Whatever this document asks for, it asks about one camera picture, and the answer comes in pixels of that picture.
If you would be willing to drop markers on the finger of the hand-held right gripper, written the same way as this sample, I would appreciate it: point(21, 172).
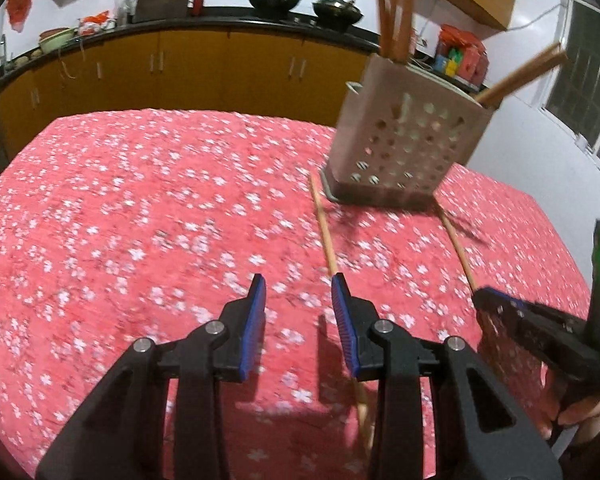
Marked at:
point(545, 332)

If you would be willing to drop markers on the perforated beige chopstick holder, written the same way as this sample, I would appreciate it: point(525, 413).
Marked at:
point(380, 110)

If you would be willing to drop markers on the green basin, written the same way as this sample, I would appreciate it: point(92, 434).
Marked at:
point(57, 40)

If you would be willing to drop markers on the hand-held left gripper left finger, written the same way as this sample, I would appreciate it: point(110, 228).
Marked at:
point(254, 330)

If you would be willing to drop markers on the wok with lid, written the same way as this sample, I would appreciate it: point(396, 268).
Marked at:
point(337, 12)

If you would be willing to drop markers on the small red bottle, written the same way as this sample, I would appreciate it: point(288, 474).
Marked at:
point(197, 5)

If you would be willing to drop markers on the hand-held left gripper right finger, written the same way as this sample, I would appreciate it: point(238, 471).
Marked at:
point(345, 330)

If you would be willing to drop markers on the dark cutting board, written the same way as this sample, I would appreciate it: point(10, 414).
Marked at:
point(160, 2)

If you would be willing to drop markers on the red plastic bag on wall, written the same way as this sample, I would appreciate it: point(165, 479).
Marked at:
point(20, 7)

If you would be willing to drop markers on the black kitchen countertop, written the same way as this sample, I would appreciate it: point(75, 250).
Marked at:
point(205, 24)

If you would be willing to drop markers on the red and white plastic bag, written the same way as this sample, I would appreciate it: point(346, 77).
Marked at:
point(96, 22)

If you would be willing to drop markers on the red floral tablecloth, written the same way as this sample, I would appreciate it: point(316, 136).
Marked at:
point(130, 220)

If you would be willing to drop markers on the metal faucet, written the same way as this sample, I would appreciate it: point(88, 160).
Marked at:
point(4, 50)

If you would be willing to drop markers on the yellow kitchen base cabinets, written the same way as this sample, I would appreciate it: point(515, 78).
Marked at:
point(190, 70)

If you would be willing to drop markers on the red bag with bottles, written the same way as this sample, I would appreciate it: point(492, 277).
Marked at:
point(460, 55)

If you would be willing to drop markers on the person's right hand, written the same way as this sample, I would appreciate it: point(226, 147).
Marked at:
point(587, 410)

